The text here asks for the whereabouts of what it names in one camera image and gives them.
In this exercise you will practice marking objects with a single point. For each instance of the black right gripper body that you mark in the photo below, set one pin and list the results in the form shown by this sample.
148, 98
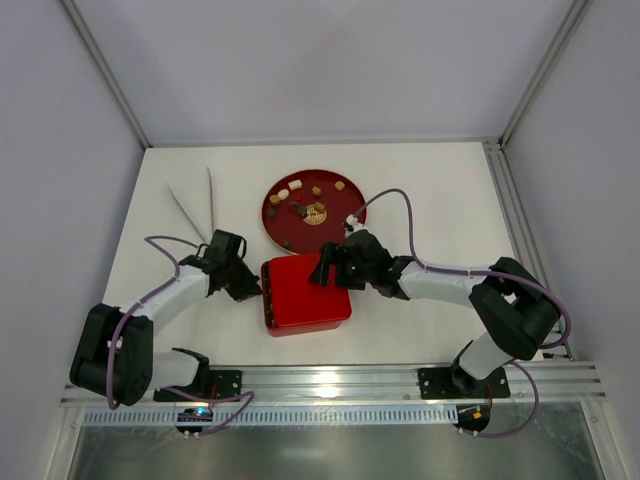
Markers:
329, 265

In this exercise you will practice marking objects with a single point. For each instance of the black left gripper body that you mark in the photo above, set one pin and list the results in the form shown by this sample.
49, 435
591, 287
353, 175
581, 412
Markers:
242, 285

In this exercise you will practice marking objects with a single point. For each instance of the square red chocolate box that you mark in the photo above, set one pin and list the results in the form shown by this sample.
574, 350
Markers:
267, 305

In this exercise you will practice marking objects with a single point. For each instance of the square red box lid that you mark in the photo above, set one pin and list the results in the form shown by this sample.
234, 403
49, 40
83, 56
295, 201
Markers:
307, 292

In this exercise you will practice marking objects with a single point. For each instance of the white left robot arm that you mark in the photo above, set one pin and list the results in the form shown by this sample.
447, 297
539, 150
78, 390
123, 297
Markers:
116, 358

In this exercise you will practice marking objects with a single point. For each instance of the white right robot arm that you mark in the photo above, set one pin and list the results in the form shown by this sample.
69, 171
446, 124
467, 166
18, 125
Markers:
515, 310

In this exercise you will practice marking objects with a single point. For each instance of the white chocolate top left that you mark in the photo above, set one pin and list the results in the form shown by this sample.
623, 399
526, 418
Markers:
294, 184

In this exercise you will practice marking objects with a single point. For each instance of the round red tray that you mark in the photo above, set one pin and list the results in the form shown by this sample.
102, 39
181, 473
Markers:
307, 234

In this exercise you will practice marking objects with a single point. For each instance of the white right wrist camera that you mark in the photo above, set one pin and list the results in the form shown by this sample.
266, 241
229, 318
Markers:
352, 225

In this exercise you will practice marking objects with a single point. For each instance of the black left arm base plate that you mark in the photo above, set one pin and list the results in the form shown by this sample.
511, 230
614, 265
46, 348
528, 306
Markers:
220, 385

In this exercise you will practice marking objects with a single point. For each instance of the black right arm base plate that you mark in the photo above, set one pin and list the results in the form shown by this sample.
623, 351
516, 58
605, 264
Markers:
435, 382

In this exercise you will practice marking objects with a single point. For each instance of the slotted grey cable duct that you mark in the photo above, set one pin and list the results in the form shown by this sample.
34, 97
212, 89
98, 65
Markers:
273, 415

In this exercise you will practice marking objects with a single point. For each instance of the right side aluminium rail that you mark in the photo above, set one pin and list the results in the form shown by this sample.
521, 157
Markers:
514, 213

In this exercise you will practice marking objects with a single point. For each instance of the aluminium rail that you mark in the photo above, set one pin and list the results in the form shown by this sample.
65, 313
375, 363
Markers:
514, 213
553, 380

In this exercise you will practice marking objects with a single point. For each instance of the aluminium front rail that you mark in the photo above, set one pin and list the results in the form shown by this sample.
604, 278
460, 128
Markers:
553, 380

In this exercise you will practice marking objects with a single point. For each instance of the left aluminium frame post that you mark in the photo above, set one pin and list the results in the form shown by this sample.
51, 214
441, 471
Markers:
105, 72

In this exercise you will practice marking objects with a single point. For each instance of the aluminium frame post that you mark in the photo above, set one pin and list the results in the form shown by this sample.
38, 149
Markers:
554, 51
105, 72

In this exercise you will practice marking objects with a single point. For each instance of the right aluminium frame post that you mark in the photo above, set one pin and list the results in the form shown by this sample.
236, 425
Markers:
554, 51

